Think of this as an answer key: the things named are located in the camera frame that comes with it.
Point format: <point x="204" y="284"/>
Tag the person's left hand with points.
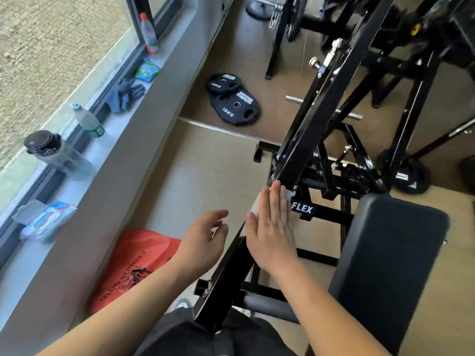
<point x="198" y="244"/>

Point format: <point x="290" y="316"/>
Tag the person's right hand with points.
<point x="272" y="240"/>

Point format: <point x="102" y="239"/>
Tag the person's right middle finger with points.
<point x="275" y="203"/>

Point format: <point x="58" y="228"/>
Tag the person's right little finger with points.
<point x="290" y="220"/>

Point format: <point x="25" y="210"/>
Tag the person's left thumb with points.
<point x="220" y="235"/>

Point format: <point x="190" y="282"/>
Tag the person's right thumb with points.
<point x="251" y="228"/>

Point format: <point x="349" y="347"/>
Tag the white cleaning wipe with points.
<point x="255" y="205"/>

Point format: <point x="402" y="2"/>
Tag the person's left forearm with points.
<point x="122" y="315"/>

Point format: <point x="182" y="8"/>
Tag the person's right forearm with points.
<point x="326" y="315"/>

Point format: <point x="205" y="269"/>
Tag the person's shoe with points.
<point x="183" y="304"/>

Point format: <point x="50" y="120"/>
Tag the black foam roller pad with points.
<point x="271" y="306"/>

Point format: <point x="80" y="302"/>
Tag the orange plastic bag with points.
<point x="137" y="263"/>

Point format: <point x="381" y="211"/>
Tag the large black weight plate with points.
<point x="235" y="109"/>

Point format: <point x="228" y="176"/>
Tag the black padded seat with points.
<point x="386" y="263"/>

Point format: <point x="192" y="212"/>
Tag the person's black shorts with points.
<point x="178" y="337"/>

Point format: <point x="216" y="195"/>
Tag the silver weight peg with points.
<point x="350" y="115"/>

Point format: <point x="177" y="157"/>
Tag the black plate at machine foot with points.
<point x="408" y="177"/>

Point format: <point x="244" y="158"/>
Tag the small black weight plate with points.
<point x="223" y="84"/>

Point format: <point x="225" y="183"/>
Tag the grey gloves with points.
<point x="124" y="95"/>

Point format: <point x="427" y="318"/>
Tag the clear bottle with green label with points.
<point x="89" y="122"/>

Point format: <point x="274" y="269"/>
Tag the wet wipes pack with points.
<point x="46" y="220"/>

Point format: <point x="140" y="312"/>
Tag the grey bottle with dark lid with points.
<point x="61" y="155"/>

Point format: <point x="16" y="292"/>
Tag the green and blue packet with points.
<point x="147" y="71"/>

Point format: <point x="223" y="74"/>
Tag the upright black weight plate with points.
<point x="297" y="18"/>

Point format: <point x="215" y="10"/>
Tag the metal spring collar clip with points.
<point x="275" y="16"/>

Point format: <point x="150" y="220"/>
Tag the round black plate with bar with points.
<point x="258" y="9"/>

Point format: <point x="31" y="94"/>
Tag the clear bottle with red cap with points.
<point x="149" y="35"/>

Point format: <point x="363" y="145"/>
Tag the black background gym machine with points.
<point x="426" y="44"/>

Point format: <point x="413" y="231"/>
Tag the black gym machine frame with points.
<point x="319" y="118"/>

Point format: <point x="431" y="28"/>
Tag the dark window frame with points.
<point x="92" y="107"/>

